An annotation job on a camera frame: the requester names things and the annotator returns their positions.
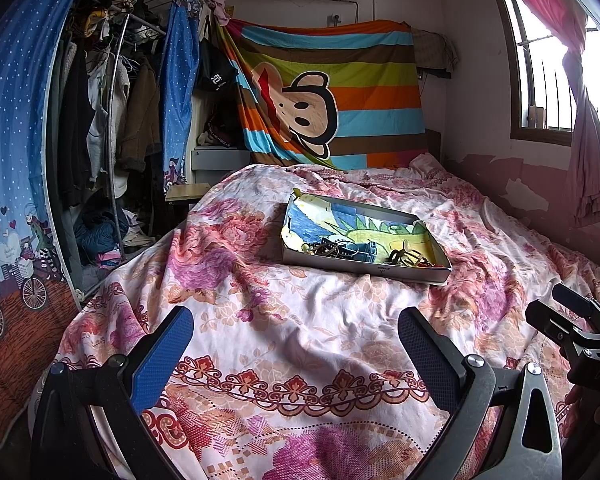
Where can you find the clothes heap on wardrobe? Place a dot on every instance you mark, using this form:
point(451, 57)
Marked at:
point(204, 0)

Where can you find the pile of clothes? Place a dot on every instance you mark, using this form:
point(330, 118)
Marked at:
point(109, 235)

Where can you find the wall socket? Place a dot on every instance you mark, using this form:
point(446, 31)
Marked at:
point(336, 19)

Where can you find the blue wardrobe cover bicycle print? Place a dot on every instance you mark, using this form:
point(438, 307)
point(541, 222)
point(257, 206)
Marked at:
point(14, 160)

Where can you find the dark patterned cloth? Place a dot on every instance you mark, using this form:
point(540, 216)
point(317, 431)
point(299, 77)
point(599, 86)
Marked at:
point(219, 130)

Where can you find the row of hanging clothes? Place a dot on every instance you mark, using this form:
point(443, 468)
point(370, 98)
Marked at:
point(109, 110)

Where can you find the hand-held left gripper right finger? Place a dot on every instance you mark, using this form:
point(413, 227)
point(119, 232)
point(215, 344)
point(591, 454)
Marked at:
point(425, 360)

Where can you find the black hair claw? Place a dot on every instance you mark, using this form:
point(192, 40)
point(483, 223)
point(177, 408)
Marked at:
point(399, 255)

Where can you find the grey cardboard box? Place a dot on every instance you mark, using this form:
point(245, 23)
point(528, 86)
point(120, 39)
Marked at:
point(365, 270)

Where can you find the red jewelry piece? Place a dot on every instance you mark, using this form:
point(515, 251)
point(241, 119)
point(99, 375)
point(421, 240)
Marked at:
point(427, 262)

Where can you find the floral pink bed sheet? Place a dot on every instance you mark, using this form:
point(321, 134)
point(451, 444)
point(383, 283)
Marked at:
point(290, 320)

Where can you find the person's right hand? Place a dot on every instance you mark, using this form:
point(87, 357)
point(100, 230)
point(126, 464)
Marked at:
point(575, 410)

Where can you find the grey cloth on headboard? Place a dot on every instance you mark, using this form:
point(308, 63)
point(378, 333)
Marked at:
point(435, 50)

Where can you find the green bead jewelry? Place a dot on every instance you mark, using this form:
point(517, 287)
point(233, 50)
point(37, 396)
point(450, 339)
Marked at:
point(305, 247)

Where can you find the black bag white print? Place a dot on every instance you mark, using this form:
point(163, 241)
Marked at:
point(214, 72)

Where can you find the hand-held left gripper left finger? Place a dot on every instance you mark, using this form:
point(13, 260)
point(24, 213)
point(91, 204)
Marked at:
point(162, 360)

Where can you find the pink curtain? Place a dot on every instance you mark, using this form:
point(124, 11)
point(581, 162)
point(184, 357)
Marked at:
point(585, 135)

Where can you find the striped monkey print blanket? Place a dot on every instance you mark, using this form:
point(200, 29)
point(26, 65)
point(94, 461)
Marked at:
point(330, 85)

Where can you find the small box on windowsill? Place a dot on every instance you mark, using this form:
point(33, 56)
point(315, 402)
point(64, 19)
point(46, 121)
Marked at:
point(536, 116)

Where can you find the wooden stool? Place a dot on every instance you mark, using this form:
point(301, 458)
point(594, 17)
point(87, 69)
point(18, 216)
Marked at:
point(187, 194)

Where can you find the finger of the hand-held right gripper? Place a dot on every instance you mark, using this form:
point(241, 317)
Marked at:
point(585, 305)
point(555, 322)

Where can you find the white bedside cabinet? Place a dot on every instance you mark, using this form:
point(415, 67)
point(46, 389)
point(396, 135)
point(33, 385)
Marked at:
point(214, 162)

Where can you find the barred window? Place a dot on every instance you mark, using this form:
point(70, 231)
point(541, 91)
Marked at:
point(540, 60)

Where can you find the blue wrist watch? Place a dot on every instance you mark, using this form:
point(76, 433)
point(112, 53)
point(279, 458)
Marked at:
point(360, 251)

